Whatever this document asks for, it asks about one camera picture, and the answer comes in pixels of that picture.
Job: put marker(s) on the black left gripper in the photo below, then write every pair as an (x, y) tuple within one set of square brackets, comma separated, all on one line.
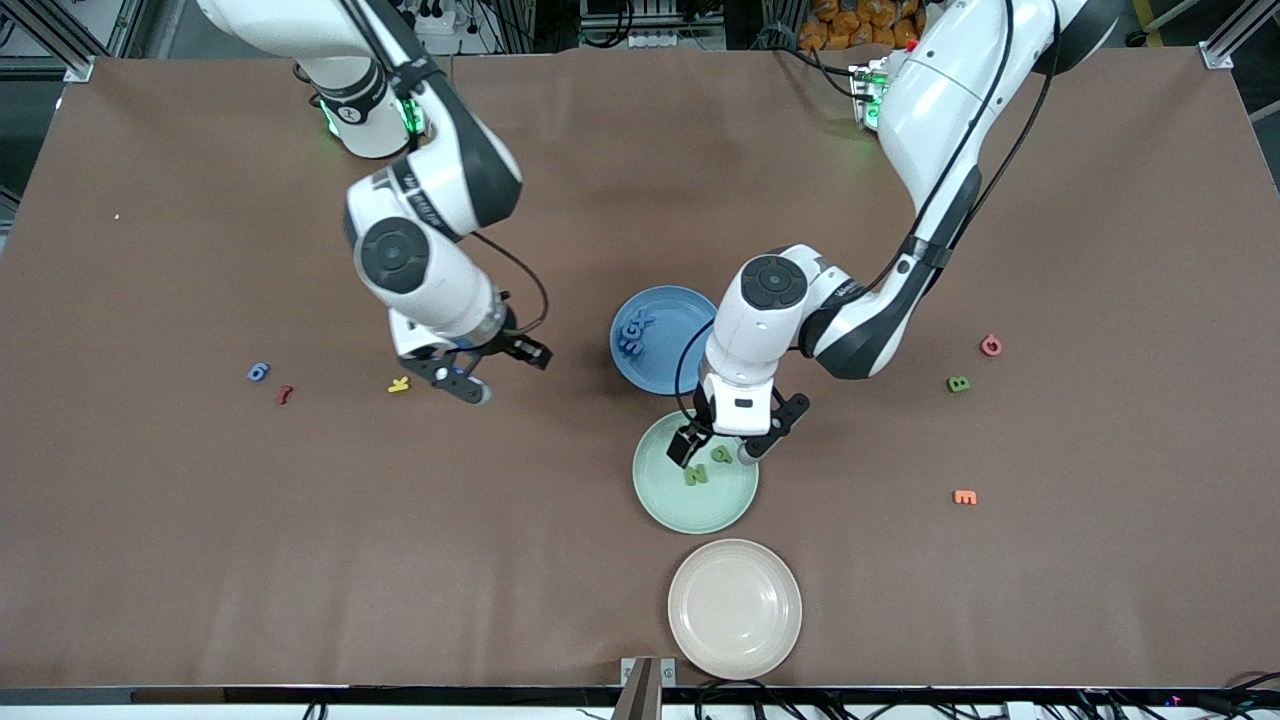
[(690, 441)]

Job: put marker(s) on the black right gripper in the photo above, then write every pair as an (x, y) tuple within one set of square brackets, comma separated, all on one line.
[(509, 341)]

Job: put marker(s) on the green foam letter N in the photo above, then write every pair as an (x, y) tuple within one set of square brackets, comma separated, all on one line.
[(696, 474)]

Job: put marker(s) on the blue foam letter c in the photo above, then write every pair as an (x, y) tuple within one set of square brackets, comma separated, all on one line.
[(626, 334)]

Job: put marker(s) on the blue foam letter g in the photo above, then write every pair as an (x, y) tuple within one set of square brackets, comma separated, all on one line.
[(258, 373)]

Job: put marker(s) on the green foam letter B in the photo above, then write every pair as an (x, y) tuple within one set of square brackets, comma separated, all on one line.
[(958, 384)]

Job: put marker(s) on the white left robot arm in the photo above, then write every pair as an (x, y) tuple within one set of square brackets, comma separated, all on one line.
[(930, 110)]

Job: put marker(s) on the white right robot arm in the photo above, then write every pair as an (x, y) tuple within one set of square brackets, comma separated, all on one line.
[(430, 280)]

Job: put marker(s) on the green plate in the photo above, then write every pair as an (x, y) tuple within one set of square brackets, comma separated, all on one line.
[(700, 505)]

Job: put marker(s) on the blue plate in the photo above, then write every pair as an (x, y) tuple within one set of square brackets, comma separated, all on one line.
[(650, 375)]

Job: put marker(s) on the pink plate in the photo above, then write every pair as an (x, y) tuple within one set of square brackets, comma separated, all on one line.
[(735, 609)]

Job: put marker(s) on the brown table cover sheet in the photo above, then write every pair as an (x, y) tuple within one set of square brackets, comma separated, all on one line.
[(500, 600)]

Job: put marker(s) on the long white power strip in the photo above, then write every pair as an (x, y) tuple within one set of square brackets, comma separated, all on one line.
[(650, 38)]

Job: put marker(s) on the white power strip with plugs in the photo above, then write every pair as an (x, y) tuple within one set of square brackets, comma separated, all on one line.
[(438, 20)]

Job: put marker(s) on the orange net bag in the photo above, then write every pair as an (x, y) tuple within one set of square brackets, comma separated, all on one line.
[(850, 20)]

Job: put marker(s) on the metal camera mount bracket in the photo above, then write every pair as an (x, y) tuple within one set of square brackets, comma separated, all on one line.
[(640, 690)]

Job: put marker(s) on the aluminium frame profile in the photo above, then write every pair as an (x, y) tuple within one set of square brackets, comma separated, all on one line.
[(1225, 45), (80, 70)]

